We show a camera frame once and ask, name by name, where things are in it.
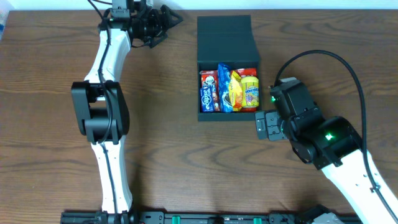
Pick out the yellow orange snack packet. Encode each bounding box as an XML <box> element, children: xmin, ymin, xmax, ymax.
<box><xmin>229</xmin><ymin>71</ymin><xmax>243</xmax><ymax>111</ymax></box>

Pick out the blue Eclipse mint box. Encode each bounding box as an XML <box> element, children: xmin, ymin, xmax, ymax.
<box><xmin>200</xmin><ymin>86</ymin><xmax>220</xmax><ymax>113</ymax></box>

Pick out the dark green box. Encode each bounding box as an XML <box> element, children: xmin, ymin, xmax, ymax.
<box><xmin>197</xmin><ymin>14</ymin><xmax>264</xmax><ymax>122</ymax></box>

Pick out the red Hello Panda box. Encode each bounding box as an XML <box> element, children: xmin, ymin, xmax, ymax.
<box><xmin>200</xmin><ymin>70</ymin><xmax>218</xmax><ymax>91</ymax></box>

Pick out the red Kracie candy bag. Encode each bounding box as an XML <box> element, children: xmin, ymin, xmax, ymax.
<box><xmin>234</xmin><ymin>68</ymin><xmax>257</xmax><ymax>113</ymax></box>

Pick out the white blue object corner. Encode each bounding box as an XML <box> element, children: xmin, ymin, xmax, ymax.
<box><xmin>0</xmin><ymin>6</ymin><xmax>11</xmax><ymax>39</ymax></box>

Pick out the black right cable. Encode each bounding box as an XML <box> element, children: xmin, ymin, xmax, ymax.
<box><xmin>273</xmin><ymin>49</ymin><xmax>398</xmax><ymax>215</ymax></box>

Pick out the yellow candy bottle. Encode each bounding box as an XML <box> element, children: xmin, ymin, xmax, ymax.
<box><xmin>241</xmin><ymin>76</ymin><xmax>259</xmax><ymax>108</ymax></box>

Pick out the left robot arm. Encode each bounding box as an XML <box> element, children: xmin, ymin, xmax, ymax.
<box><xmin>71</xmin><ymin>1</ymin><xmax>183</xmax><ymax>216</ymax></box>

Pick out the blue Oreo cookie pack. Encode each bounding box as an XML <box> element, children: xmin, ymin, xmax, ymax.
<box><xmin>218</xmin><ymin>63</ymin><xmax>233</xmax><ymax>113</ymax></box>

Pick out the black mounting rail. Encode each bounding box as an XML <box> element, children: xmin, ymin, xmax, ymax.
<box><xmin>60</xmin><ymin>211</ymin><xmax>361</xmax><ymax>224</ymax></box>

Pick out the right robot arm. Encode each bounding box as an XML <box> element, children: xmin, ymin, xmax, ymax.
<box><xmin>255</xmin><ymin>108</ymin><xmax>397</xmax><ymax>223</ymax></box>

